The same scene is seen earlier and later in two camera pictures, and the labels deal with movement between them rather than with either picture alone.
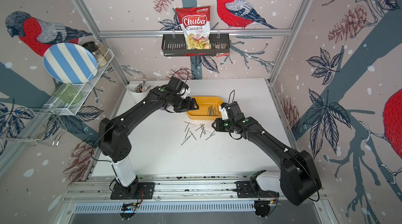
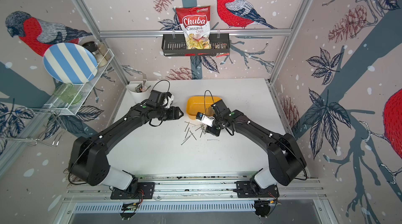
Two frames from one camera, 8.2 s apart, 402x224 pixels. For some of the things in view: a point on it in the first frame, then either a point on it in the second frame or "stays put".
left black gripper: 188,107 to 172,116
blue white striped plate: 71,63 stays put
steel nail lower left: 185,140 stays put
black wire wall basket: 175,45 stays put
